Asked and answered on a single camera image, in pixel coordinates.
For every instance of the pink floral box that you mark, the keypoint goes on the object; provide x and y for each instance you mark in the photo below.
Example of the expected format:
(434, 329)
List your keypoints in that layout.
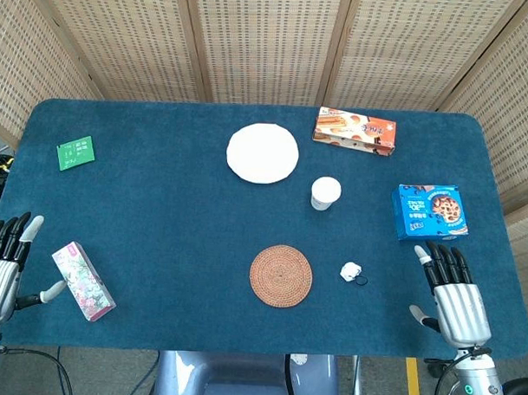
(84, 282)

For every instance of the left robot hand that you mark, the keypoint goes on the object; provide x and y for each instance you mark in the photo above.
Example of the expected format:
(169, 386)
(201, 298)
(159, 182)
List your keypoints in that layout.
(0, 279)

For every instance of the blue table mat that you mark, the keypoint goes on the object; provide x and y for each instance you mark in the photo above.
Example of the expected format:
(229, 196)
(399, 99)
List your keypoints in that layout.
(202, 230)

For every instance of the brown woven round coaster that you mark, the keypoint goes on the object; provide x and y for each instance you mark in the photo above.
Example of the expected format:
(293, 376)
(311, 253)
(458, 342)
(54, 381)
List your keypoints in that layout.
(280, 276)

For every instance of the yellow floor tape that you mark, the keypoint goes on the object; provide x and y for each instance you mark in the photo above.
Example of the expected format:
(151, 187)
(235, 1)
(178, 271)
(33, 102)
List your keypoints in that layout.
(413, 384)

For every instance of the orange snack box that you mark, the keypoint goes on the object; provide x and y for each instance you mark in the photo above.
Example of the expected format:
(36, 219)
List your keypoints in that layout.
(354, 130)

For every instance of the green card packet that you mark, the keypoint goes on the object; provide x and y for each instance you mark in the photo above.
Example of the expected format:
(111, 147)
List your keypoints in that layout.
(76, 153)

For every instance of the crumpled white paper ball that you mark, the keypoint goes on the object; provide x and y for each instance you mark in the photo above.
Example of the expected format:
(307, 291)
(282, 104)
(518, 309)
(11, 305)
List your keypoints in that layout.
(350, 270)

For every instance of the white paper cup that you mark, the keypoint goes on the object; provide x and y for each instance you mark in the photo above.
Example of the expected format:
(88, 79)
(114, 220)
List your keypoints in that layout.
(325, 193)

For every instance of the woven folding screen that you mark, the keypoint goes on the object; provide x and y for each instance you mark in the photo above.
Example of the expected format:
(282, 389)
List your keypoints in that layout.
(269, 46)

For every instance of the blue-grey robot torso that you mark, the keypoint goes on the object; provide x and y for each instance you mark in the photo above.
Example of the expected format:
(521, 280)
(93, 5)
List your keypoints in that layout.
(244, 379)

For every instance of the white round plate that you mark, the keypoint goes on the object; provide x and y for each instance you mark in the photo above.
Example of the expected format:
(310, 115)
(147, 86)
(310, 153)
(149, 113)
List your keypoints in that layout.
(262, 153)

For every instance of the blue cookie box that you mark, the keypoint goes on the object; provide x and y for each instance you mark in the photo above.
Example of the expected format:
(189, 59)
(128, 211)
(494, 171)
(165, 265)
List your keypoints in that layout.
(430, 212)

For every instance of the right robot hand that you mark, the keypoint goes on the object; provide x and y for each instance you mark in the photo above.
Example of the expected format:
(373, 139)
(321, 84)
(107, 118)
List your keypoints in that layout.
(459, 308)

